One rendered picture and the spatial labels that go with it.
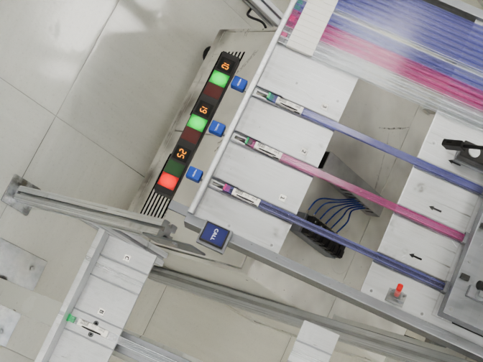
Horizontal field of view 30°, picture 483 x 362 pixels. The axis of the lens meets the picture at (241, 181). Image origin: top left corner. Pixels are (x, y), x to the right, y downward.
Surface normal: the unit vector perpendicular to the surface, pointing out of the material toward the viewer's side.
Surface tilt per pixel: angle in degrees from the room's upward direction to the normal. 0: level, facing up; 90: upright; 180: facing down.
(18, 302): 90
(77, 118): 0
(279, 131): 45
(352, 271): 0
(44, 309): 90
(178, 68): 0
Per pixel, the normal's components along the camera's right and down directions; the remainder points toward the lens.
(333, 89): 0.03, -0.25
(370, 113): 0.66, 0.11
